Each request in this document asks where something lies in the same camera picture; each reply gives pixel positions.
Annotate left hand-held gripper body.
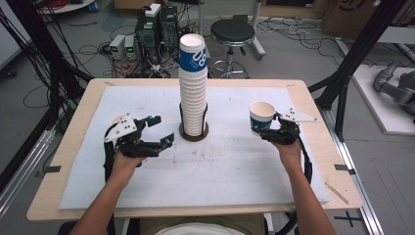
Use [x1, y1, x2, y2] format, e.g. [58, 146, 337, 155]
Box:
[103, 114, 162, 160]

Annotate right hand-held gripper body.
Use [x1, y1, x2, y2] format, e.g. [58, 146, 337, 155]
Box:
[266, 108, 318, 147]

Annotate black wire cup holder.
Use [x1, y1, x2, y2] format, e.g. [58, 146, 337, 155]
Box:
[178, 102, 209, 143]

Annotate stack of paper cups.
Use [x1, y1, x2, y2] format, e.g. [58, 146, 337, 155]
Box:
[178, 32, 208, 137]

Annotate person's right hand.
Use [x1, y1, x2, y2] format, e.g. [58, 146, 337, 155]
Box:
[270, 139, 303, 171]

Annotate person's left hand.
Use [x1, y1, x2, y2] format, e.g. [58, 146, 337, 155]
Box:
[110, 153, 147, 186]

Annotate light wooden table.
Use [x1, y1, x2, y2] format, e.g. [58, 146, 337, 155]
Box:
[26, 77, 364, 222]

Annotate white foam mat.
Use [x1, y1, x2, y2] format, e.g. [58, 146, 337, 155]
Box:
[58, 85, 330, 211]

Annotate black tape strip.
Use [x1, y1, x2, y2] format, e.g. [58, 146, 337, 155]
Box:
[43, 164, 63, 174]
[334, 164, 357, 176]

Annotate grey power supply unit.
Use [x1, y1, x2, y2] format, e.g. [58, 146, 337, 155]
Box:
[124, 34, 138, 61]
[109, 33, 127, 61]

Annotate thin wooden strip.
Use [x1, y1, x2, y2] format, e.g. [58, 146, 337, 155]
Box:
[324, 181, 350, 206]

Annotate black computer tower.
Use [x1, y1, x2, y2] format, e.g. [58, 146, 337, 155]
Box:
[134, 13, 161, 65]
[159, 4, 180, 63]

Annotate white stand leg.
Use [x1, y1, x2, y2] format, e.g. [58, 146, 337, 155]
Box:
[250, 0, 267, 62]

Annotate white platform board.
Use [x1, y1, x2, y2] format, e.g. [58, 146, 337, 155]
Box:
[351, 64, 415, 136]

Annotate person's white shirt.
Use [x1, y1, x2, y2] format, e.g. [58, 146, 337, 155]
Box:
[155, 222, 247, 235]

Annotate black round stool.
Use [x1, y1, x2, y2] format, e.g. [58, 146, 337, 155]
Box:
[208, 19, 257, 80]

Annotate white box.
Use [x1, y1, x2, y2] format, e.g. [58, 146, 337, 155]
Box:
[144, 3, 162, 19]

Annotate cardboard box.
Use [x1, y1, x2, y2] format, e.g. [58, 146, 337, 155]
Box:
[321, 0, 415, 41]

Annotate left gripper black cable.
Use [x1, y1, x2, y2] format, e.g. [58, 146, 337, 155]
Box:
[103, 141, 116, 183]

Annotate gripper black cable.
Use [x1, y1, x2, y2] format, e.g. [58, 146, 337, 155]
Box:
[276, 136, 314, 235]
[103, 141, 116, 183]

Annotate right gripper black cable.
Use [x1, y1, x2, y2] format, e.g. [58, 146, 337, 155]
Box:
[276, 136, 314, 235]

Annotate aluminium rail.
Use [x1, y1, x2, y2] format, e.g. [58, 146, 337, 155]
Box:
[0, 126, 57, 217]
[319, 107, 386, 235]

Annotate black metal frame post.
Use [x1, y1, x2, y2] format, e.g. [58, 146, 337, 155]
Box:
[307, 0, 409, 142]

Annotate black frame with cable bundle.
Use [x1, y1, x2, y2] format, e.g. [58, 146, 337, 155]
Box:
[0, 0, 96, 138]

